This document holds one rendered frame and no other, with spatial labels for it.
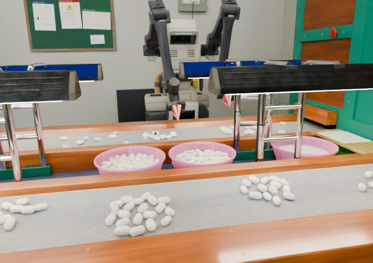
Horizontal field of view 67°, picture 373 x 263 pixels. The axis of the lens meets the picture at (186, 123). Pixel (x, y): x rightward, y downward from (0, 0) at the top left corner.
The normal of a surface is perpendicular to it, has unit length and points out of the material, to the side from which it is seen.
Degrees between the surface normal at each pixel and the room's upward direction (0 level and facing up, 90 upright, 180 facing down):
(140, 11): 90
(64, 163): 90
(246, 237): 0
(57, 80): 58
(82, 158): 90
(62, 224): 0
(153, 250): 0
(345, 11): 90
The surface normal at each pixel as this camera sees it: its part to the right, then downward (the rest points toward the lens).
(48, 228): -0.01, -0.97
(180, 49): 0.18, 0.36
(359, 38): -0.98, 0.05
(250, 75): 0.14, -0.32
